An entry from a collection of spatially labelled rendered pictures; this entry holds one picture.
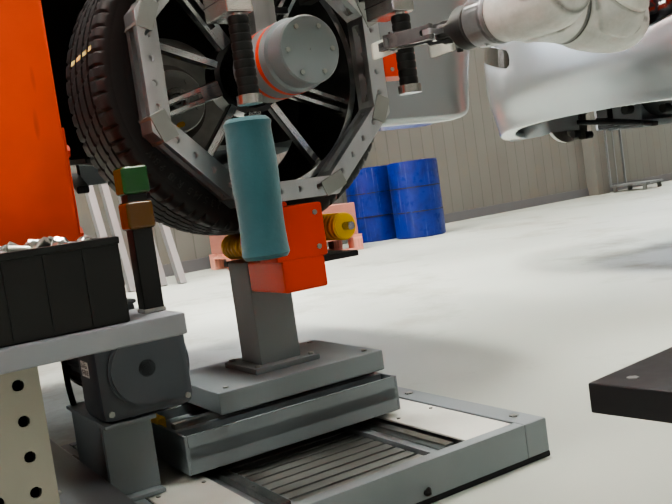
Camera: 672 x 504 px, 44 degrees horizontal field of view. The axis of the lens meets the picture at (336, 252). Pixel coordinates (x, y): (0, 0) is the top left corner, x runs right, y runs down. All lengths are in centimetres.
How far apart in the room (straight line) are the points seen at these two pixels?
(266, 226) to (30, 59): 48
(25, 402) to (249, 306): 77
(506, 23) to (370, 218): 764
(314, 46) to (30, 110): 53
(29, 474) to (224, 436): 58
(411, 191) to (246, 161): 715
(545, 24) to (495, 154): 1023
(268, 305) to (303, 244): 21
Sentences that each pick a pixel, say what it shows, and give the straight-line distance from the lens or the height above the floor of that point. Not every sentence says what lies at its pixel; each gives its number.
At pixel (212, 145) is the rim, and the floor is 71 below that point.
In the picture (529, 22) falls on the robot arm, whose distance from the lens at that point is 133.
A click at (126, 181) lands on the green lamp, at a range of 120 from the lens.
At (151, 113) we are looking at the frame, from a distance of 157.
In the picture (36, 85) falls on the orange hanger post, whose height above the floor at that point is 80.
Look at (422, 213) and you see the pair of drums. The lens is 862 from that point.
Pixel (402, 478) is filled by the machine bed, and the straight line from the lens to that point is 153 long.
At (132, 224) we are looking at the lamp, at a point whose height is 58.
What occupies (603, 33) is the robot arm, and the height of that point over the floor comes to 77.
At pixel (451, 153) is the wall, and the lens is 1089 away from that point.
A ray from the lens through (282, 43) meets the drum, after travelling 155.
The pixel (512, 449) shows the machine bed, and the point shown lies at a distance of 170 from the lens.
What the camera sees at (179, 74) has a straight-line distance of 206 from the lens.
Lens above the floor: 58
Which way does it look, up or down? 4 degrees down
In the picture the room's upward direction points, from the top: 8 degrees counter-clockwise
